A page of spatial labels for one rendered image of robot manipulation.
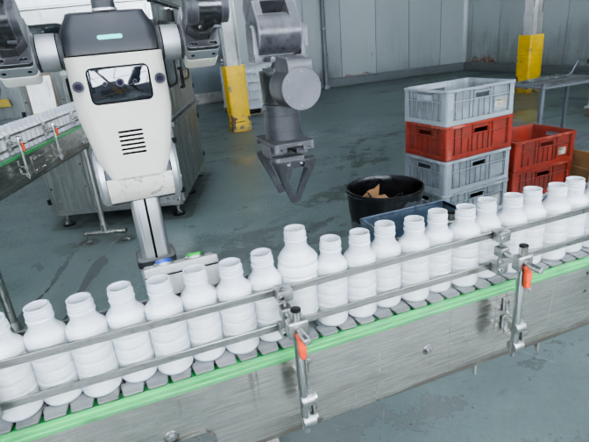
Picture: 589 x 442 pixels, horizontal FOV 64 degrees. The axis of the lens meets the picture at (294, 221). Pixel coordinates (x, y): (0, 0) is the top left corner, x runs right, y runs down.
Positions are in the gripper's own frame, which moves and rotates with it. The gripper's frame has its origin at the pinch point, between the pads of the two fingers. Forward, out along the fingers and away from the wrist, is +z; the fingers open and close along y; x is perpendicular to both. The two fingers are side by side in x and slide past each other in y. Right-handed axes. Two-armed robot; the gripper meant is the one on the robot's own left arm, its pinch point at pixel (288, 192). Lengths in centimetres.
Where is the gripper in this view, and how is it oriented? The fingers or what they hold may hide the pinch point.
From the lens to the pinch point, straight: 79.0
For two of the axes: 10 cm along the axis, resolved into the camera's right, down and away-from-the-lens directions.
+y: -3.5, -3.0, 8.9
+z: 0.8, 9.3, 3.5
